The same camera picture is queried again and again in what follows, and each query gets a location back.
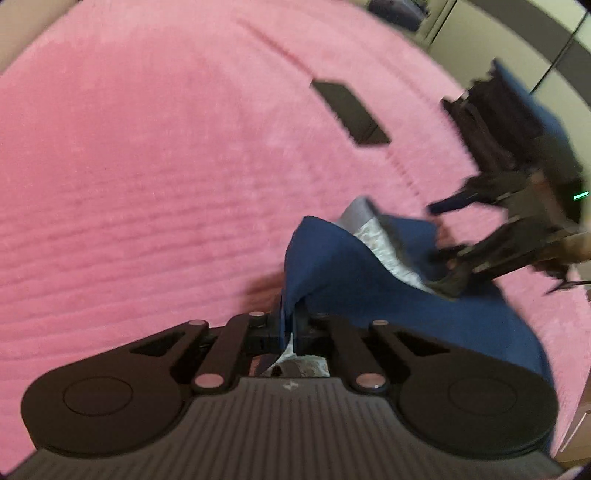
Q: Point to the black phone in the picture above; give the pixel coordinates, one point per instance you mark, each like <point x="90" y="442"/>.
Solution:
<point x="362" y="127"/>

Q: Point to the pink fuzzy bed blanket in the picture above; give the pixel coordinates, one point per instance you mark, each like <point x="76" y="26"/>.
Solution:
<point x="156" y="159"/>

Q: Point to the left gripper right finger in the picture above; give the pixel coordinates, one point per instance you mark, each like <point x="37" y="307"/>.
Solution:
<point x="332" y="337"/>

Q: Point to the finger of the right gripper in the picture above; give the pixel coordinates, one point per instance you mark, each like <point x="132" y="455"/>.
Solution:
<point x="502" y="252"/>
<point x="485" y="189"/>

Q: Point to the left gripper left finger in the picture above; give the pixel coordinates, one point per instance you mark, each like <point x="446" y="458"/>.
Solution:
<point x="245" y="336"/>

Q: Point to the navy blue shirt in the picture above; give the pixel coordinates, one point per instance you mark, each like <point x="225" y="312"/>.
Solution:
<point x="368" y="265"/>

